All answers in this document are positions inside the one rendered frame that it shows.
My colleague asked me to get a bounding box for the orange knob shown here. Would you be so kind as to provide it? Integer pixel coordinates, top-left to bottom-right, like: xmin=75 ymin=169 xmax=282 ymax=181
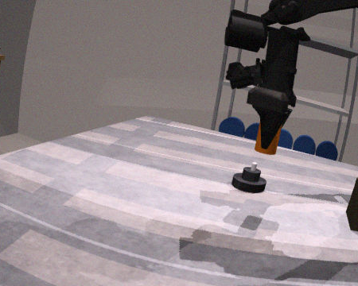
xmin=255 ymin=123 xmax=282 ymax=155

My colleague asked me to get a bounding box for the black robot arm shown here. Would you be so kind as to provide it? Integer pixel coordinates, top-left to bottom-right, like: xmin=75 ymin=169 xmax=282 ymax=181
xmin=224 ymin=0 xmax=358 ymax=89

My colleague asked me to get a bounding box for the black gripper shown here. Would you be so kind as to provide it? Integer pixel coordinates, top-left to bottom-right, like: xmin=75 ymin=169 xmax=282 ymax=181
xmin=247 ymin=56 xmax=297 ymax=149

